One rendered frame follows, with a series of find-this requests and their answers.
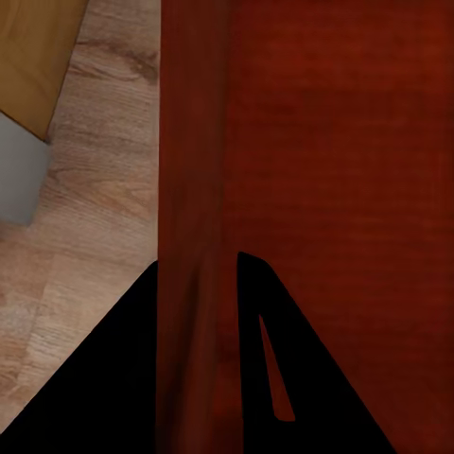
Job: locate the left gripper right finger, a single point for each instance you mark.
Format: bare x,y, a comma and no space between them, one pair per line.
329,416

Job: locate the door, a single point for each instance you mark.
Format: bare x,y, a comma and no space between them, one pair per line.
36,41

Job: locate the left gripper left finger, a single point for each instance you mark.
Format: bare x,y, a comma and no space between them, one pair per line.
102,400

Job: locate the storage box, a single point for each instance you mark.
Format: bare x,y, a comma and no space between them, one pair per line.
318,136

